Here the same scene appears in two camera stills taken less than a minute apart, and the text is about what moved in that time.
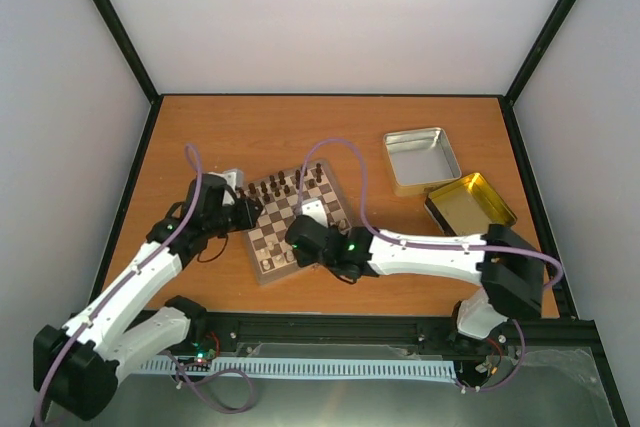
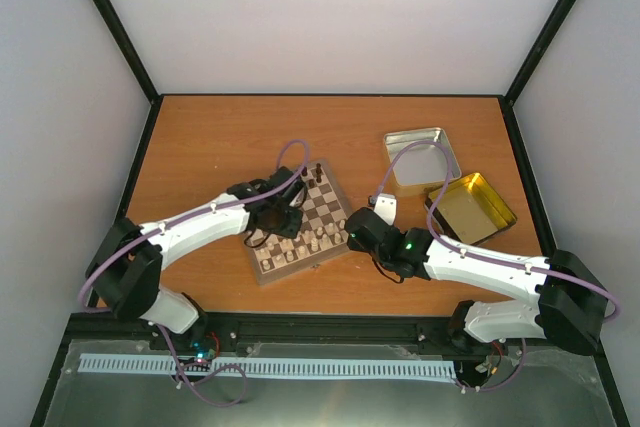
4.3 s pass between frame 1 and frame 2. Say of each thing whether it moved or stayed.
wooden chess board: stayed
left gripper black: moved
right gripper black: moved
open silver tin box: stayed
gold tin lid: stayed
